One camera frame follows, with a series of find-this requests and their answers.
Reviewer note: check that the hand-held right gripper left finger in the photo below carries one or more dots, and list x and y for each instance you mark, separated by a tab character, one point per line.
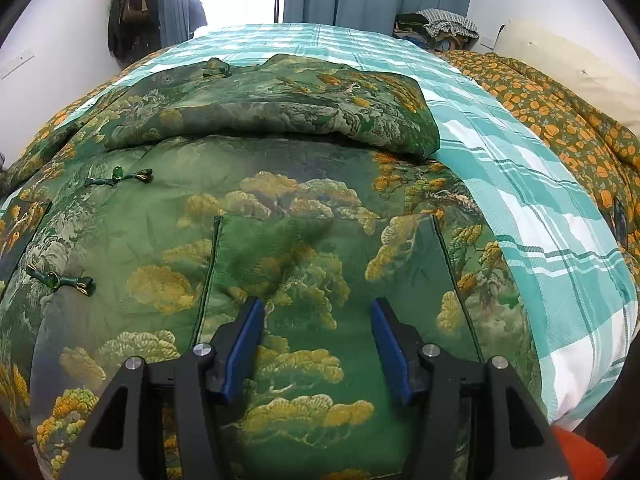
246	340

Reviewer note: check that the blue-grey narrow curtain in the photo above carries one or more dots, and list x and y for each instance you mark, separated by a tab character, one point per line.
172	5

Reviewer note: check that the teal white checked blanket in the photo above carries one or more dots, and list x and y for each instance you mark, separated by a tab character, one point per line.
500	160

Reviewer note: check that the orange floral bed sheet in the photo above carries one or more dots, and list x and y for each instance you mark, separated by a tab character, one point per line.
142	62

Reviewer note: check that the pile of folded clothes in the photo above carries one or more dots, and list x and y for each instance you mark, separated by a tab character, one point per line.
440	25

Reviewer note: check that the cream headboard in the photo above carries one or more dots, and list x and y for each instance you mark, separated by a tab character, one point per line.
565	55

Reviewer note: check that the orange cloth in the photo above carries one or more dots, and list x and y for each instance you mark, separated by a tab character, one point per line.
580	455

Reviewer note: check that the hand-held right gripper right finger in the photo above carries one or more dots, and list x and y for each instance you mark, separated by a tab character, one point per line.
387	340

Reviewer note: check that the white wall plate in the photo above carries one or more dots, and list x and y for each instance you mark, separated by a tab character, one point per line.
17	62

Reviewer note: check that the clothes hanging on rack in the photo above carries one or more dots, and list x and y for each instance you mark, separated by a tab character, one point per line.
131	15

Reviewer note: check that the green patterned padded jacket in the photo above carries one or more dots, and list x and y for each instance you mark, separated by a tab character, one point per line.
300	200

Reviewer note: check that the orange floral quilt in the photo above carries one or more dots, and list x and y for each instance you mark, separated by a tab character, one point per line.
560	120

